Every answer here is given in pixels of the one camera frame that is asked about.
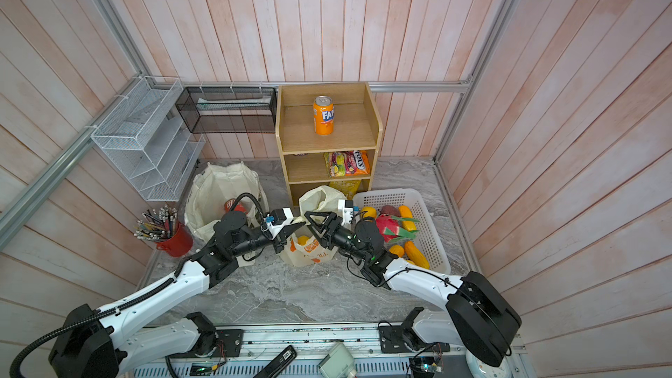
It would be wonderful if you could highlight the yellow plastic grocery bag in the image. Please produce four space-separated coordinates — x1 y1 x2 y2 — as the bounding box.
280 185 346 268

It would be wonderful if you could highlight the grey small display device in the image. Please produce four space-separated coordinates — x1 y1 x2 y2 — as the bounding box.
318 342 357 378

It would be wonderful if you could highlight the red pen holder with pens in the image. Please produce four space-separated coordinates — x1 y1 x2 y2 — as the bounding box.
134 205 194 258

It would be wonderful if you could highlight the pink dragon fruit toy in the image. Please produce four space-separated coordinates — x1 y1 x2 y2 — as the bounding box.
376 215 418 243

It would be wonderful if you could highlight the yellow corn toy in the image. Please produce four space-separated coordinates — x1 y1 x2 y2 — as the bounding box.
388 244 405 258

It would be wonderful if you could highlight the orange snack bag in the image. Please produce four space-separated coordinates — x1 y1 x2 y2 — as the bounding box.
346 150 371 176

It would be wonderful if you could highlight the yellow green snack bag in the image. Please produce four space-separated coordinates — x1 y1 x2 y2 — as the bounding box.
324 152 356 178

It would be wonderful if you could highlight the black remote handset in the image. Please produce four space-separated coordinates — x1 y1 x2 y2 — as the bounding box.
255 345 298 378

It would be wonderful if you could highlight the white plastic fruit basket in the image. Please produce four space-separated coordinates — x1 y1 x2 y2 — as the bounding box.
353 188 451 275

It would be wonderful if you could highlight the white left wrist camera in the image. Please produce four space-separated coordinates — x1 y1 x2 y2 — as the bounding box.
262 208 294 240

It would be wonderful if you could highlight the yellow chips bag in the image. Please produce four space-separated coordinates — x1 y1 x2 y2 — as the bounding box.
328 180 362 200

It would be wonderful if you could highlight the black mesh wall basket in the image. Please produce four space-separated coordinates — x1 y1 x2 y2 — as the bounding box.
176 86 278 134

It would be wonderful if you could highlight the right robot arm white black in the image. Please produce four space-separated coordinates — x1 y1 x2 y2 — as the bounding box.
304 211 523 367

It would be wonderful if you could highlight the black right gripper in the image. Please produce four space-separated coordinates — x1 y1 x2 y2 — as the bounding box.
309 212 371 264

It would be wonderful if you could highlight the orange fruit toy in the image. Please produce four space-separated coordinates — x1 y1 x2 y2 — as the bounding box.
398 206 418 233

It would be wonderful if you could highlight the white round clock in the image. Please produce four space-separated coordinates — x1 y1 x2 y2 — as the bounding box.
465 351 513 378

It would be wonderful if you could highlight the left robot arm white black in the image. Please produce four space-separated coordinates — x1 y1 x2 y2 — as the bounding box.
9 208 304 377

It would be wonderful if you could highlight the orange Fanta can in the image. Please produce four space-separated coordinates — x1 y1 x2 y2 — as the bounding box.
313 96 334 136

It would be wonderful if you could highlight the wooden shelf unit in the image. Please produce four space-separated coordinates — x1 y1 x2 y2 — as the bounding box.
276 82 383 204

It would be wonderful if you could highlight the dark red mangosteen toy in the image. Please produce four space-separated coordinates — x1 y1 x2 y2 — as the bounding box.
380 205 401 217

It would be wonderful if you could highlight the white wire mesh shelf rack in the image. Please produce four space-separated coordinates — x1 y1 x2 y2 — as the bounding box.
91 76 205 202

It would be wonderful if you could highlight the orange carrot corn toy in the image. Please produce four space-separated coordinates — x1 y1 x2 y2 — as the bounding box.
404 241 431 270

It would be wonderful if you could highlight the red cola can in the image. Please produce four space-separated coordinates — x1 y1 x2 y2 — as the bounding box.
224 199 248 214

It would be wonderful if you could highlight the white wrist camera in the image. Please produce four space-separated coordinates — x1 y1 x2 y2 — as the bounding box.
336 199 355 229
262 208 294 240

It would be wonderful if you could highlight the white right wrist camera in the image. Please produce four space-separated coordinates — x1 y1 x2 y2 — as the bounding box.
336 199 355 229

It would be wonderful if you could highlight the floral canvas tote bag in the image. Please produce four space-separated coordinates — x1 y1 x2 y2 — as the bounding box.
185 163 268 256

